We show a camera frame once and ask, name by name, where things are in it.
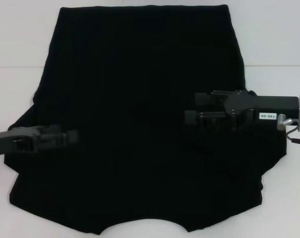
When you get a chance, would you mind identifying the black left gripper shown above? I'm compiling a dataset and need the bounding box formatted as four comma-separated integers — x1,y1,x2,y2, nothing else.
0,125,80,157

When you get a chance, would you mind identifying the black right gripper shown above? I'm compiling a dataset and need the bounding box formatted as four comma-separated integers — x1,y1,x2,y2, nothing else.
184,89,300,131

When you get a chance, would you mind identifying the black shirt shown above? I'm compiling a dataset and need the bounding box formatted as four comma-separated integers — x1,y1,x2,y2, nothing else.
3,4,288,223

